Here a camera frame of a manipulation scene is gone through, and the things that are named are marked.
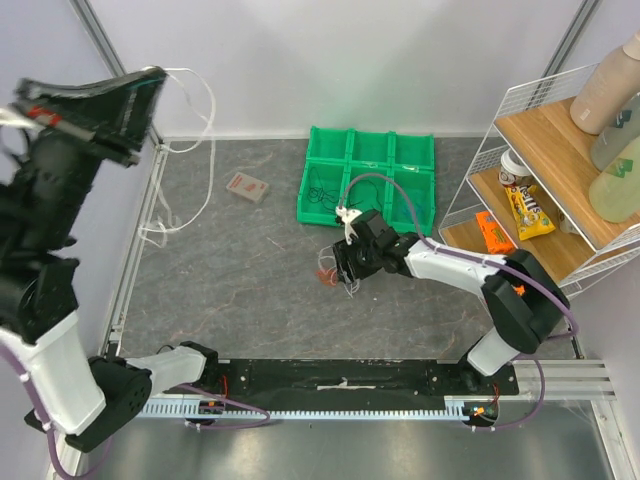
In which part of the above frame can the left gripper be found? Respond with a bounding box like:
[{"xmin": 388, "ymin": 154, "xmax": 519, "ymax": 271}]
[{"xmin": 22, "ymin": 62, "xmax": 176, "ymax": 242}]

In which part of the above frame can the black cable bin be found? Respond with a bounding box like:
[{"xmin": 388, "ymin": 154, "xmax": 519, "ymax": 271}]
[
  {"xmin": 344, "ymin": 177, "xmax": 386, "ymax": 214},
  {"xmin": 305, "ymin": 167, "xmax": 337, "ymax": 216}
]

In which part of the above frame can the blue cable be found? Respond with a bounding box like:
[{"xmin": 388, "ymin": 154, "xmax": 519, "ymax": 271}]
[{"xmin": 398, "ymin": 197, "xmax": 426, "ymax": 224}]

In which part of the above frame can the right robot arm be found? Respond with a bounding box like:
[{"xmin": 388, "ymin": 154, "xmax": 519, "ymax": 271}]
[{"xmin": 332, "ymin": 207, "xmax": 570, "ymax": 394}]

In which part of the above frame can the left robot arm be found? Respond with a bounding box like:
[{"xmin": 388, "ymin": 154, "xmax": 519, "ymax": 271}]
[{"xmin": 1, "ymin": 67, "xmax": 220, "ymax": 453}]

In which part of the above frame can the green compartment bin tray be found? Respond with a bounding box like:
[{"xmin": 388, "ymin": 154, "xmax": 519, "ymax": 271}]
[{"xmin": 296, "ymin": 126, "xmax": 436, "ymax": 235}]

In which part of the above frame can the playing card box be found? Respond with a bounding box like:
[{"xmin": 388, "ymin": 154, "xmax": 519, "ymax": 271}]
[{"xmin": 226, "ymin": 172, "xmax": 269, "ymax": 203}]

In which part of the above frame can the orange snack box upper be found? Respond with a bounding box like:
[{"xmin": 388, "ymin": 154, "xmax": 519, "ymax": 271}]
[{"xmin": 475, "ymin": 211, "xmax": 516, "ymax": 255}]

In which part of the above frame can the yellow candy bag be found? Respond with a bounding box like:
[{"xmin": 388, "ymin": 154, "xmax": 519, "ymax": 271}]
[{"xmin": 504, "ymin": 185, "xmax": 556, "ymax": 241}]

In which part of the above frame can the paper coffee cup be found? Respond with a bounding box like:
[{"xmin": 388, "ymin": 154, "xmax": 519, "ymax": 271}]
[{"xmin": 499, "ymin": 149, "xmax": 533, "ymax": 187}]

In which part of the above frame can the light green pump bottle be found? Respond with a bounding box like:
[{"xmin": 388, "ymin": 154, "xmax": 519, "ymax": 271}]
[{"xmin": 589, "ymin": 146, "xmax": 639, "ymax": 223}]

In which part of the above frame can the grey-green pump bottle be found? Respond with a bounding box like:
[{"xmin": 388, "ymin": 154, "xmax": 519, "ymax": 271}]
[{"xmin": 590, "ymin": 93, "xmax": 639, "ymax": 171}]

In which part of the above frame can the beige pump bottle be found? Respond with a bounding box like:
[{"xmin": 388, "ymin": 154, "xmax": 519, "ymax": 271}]
[{"xmin": 570, "ymin": 32, "xmax": 639, "ymax": 135}]

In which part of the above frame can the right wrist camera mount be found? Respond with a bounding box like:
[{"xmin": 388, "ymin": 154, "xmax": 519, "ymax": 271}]
[{"xmin": 335, "ymin": 206, "xmax": 362, "ymax": 245}]

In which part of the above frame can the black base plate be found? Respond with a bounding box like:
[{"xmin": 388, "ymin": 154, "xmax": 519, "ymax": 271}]
[{"xmin": 194, "ymin": 359, "xmax": 520, "ymax": 397}]

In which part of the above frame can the slotted cable duct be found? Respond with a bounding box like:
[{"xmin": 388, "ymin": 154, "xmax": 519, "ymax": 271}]
[{"xmin": 138, "ymin": 396, "xmax": 495, "ymax": 421}]

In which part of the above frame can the white wire shelf rack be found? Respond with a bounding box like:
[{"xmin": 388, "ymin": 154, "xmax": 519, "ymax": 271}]
[{"xmin": 438, "ymin": 65, "xmax": 639, "ymax": 297}]

